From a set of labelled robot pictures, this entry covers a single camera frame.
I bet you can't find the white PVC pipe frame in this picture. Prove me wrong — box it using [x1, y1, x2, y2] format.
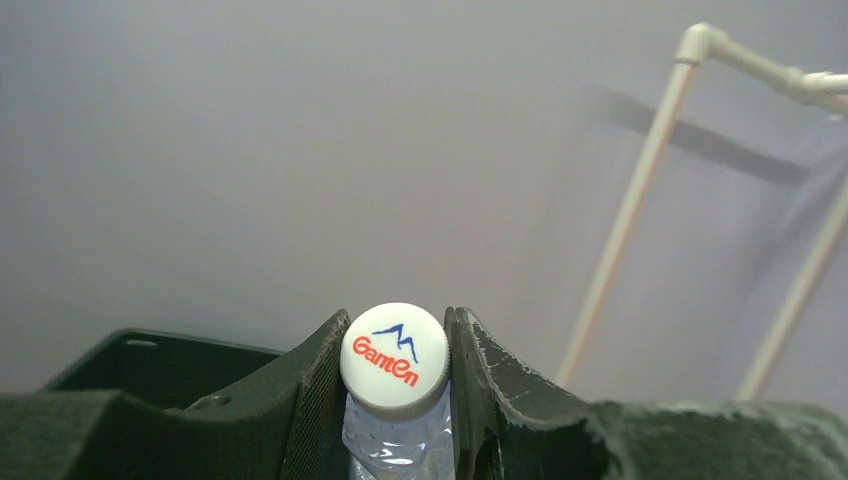
[552, 22, 847, 401]

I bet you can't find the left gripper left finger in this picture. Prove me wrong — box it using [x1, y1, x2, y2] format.
[1, 310, 350, 479]

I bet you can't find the clear bottle blue cap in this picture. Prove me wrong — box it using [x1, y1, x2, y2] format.
[340, 302, 456, 479]

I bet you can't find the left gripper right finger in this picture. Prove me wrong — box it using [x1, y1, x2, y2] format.
[445, 308, 847, 479]

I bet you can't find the dark green trash bin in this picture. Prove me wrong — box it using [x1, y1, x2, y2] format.
[42, 328, 283, 403]

